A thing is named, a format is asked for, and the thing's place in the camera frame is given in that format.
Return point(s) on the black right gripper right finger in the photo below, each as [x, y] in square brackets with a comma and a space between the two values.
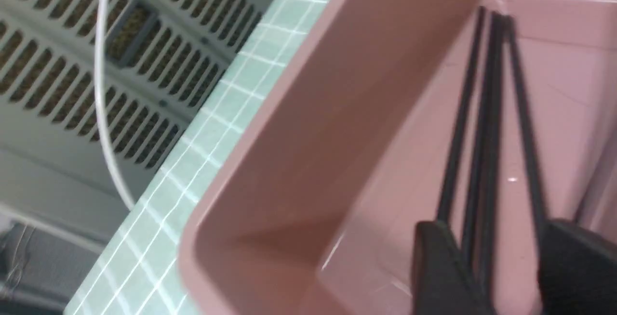
[577, 271]

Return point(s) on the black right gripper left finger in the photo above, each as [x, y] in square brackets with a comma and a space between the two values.
[442, 284]

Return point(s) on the black chopstick in bin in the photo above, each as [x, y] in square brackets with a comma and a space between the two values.
[492, 86]
[533, 170]
[452, 167]
[478, 153]

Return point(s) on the pink plastic bin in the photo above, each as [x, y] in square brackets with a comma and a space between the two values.
[314, 211]

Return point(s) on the black chopstick in bin leftmost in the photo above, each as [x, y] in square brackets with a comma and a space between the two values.
[452, 167]

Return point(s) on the black chopstick in bin rightmost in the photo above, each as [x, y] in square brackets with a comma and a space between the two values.
[533, 170]

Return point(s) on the green checkered tablecloth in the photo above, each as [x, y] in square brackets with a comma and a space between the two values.
[137, 273]

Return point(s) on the grey perforated panel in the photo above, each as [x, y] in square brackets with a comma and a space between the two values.
[163, 59]

